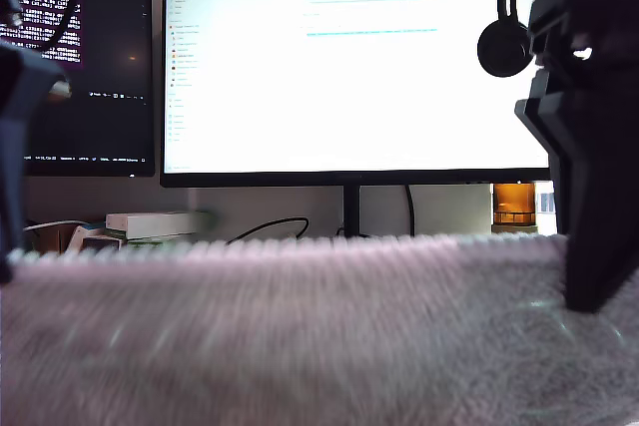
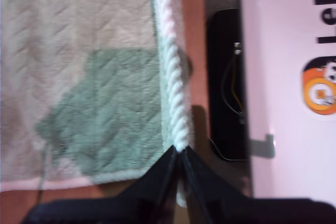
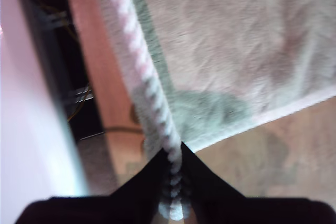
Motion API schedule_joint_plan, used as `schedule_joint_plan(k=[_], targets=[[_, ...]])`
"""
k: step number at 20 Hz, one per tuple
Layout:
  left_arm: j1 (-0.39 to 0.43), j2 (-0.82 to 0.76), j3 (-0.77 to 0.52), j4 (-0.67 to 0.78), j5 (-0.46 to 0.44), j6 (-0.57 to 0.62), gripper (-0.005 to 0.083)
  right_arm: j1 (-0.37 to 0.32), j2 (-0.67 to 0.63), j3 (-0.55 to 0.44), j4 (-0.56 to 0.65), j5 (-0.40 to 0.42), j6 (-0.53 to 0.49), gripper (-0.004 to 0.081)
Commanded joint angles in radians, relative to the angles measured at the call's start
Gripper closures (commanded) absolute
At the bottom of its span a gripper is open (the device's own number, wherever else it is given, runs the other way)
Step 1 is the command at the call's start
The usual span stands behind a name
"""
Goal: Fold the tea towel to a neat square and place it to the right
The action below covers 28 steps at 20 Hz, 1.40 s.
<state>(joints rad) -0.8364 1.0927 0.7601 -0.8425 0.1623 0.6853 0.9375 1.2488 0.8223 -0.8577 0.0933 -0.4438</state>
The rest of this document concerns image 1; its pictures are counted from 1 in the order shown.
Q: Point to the large monitor white screen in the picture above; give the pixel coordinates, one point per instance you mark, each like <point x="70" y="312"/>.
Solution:
<point x="299" y="97"/>

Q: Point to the small white blue box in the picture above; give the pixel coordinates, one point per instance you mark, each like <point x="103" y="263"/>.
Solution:
<point x="80" y="239"/>

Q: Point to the amber glass jar grey base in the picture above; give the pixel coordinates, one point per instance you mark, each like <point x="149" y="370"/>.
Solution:
<point x="514" y="201"/>

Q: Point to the brown wooden block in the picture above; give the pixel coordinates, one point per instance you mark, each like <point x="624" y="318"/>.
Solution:
<point x="52" y="241"/>

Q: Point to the black headphones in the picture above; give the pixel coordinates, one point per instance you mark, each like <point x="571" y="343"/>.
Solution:
<point x="501" y="52"/>

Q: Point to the dark terminal monitor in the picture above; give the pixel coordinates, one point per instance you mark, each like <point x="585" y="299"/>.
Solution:
<point x="115" y="47"/>

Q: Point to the grey tea towel white hem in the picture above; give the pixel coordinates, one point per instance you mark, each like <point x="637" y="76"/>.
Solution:
<point x="299" y="336"/>

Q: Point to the long white box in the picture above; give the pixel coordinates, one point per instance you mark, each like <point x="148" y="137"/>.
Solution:
<point x="150" y="224"/>

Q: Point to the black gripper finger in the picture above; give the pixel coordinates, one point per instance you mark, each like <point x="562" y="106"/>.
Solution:
<point x="546" y="136"/>
<point x="12" y="146"/>
<point x="599" y="196"/>

